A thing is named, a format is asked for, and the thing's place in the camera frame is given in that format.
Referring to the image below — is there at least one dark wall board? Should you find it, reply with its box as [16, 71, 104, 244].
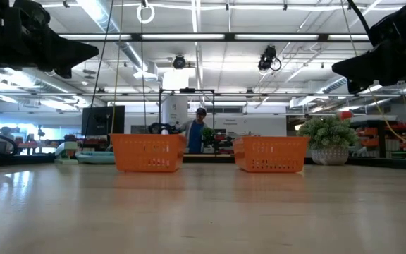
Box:
[130, 124, 151, 135]

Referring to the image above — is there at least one white cable ring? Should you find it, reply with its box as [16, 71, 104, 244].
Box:
[136, 3, 156, 25]

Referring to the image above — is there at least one round black ceiling camera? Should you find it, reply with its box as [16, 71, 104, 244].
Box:
[172, 54, 187, 70]

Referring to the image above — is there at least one teal calculator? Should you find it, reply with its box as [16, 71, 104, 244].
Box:
[75, 151, 116, 165]

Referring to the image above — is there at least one thin black cable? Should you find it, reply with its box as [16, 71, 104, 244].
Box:
[82, 0, 115, 143]

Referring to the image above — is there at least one thin yellow cable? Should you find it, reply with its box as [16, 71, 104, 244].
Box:
[339, 0, 406, 159]

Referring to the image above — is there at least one white cylindrical column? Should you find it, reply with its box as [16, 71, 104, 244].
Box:
[161, 95, 189, 128]

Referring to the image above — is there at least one small pale green gadget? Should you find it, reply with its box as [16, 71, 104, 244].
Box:
[54, 140, 80, 164]

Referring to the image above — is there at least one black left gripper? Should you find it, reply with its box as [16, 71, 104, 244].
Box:
[0, 0, 100, 80]

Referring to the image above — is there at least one black monitor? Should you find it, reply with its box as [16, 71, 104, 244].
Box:
[81, 105, 126, 137]

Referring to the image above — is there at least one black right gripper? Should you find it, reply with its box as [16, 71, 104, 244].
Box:
[331, 3, 406, 95]

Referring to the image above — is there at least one small dark green plant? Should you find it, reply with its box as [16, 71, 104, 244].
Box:
[200, 126, 238, 153]

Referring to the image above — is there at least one person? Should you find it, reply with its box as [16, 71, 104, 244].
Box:
[176, 107, 211, 155]

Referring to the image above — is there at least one orange slotted plastic basket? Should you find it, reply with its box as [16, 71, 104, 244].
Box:
[232, 135, 310, 174]
[111, 133, 187, 174]

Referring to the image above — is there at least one black aluminium table frame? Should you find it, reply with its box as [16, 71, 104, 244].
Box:
[0, 153, 406, 173]

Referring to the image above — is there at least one thin dark hanging cable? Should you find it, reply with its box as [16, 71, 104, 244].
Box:
[140, 0, 148, 135]

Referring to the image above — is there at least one black rack with red bins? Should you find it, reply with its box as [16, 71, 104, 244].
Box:
[351, 119, 406, 159]

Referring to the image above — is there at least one green plant in white pot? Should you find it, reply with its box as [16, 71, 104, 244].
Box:
[296, 115, 361, 167]

